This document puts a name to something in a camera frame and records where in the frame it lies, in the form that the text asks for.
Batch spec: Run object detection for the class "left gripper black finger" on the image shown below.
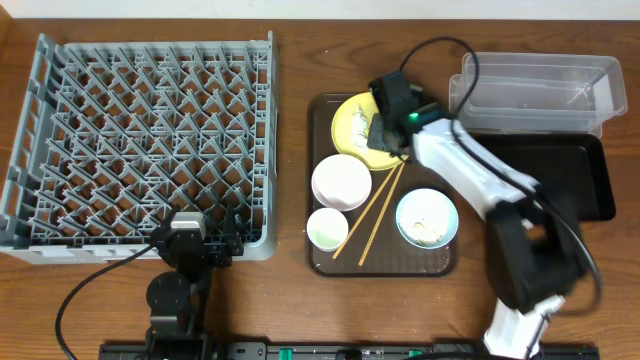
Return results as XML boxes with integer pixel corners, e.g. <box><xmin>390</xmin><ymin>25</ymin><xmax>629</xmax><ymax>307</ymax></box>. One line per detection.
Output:
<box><xmin>158</xmin><ymin>204</ymin><xmax>181</xmax><ymax>232</ymax></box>
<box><xmin>222</xmin><ymin>205</ymin><xmax>244</xmax><ymax>256</ymax></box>

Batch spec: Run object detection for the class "white napkin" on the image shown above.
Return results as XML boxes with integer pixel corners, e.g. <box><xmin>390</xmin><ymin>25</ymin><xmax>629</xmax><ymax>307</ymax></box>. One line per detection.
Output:
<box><xmin>351</xmin><ymin>107</ymin><xmax>369</xmax><ymax>150</ymax></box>

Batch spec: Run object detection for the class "light blue bowl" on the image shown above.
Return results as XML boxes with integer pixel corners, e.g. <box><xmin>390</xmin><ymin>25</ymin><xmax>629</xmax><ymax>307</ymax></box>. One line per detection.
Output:
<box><xmin>395</xmin><ymin>188</ymin><xmax>459</xmax><ymax>250</ymax></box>

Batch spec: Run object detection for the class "small white green cup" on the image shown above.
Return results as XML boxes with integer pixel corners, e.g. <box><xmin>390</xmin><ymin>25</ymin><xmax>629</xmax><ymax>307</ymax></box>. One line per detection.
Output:
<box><xmin>306</xmin><ymin>208</ymin><xmax>349</xmax><ymax>252</ymax></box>

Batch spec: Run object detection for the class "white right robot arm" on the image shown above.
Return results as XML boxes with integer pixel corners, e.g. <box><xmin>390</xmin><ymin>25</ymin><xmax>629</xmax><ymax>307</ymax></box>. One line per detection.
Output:
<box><xmin>368</xmin><ymin>104</ymin><xmax>601</xmax><ymax>359</ymax></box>

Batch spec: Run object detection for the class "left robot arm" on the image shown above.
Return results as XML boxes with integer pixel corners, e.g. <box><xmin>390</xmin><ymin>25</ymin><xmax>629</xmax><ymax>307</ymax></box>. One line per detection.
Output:
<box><xmin>138</xmin><ymin>205</ymin><xmax>244</xmax><ymax>360</ymax></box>

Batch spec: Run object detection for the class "grey dishwasher rack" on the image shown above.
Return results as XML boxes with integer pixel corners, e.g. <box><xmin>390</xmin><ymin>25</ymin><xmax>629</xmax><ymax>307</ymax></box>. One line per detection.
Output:
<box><xmin>1</xmin><ymin>36</ymin><xmax>279</xmax><ymax>264</ymax></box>

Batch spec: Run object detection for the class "black waste bin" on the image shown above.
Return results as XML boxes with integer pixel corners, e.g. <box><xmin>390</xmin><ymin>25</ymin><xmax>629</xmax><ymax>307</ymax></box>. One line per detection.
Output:
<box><xmin>475</xmin><ymin>134</ymin><xmax>616</xmax><ymax>221</ymax></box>

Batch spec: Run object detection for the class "wooden chopstick left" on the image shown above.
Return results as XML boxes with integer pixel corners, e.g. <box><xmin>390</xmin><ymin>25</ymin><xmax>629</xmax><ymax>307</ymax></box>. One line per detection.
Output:
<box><xmin>332</xmin><ymin>166</ymin><xmax>397</xmax><ymax>260</ymax></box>

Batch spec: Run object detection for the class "wooden chopstick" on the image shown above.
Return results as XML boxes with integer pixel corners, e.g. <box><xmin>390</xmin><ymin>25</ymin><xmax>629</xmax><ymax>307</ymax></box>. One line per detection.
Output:
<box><xmin>332</xmin><ymin>166</ymin><xmax>397</xmax><ymax>260</ymax></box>
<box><xmin>358</xmin><ymin>163</ymin><xmax>405</xmax><ymax>267</ymax></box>

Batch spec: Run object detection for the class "yellow plate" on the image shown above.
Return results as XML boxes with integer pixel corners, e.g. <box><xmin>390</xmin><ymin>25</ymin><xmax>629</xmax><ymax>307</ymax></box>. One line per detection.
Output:
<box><xmin>331</xmin><ymin>92</ymin><xmax>408</xmax><ymax>171</ymax></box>

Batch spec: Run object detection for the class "pink bowl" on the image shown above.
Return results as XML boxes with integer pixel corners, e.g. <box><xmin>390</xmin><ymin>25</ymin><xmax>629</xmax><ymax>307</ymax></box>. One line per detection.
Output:
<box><xmin>311</xmin><ymin>154</ymin><xmax>372</xmax><ymax>212</ymax></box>

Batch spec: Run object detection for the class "wooden chopstick right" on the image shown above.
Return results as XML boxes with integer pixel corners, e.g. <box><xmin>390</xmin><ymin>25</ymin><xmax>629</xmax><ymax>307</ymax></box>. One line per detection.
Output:
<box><xmin>358</xmin><ymin>163</ymin><xmax>405</xmax><ymax>267</ymax></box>

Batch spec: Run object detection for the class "dark brown serving tray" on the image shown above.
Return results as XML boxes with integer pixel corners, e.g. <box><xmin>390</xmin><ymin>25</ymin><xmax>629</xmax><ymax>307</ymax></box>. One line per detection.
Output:
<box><xmin>306</xmin><ymin>93</ymin><xmax>458</xmax><ymax>278</ymax></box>

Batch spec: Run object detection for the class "clear plastic bin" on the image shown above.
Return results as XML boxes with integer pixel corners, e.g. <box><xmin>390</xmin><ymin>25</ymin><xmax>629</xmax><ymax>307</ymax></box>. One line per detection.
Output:
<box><xmin>448</xmin><ymin>52</ymin><xmax>628</xmax><ymax>137</ymax></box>

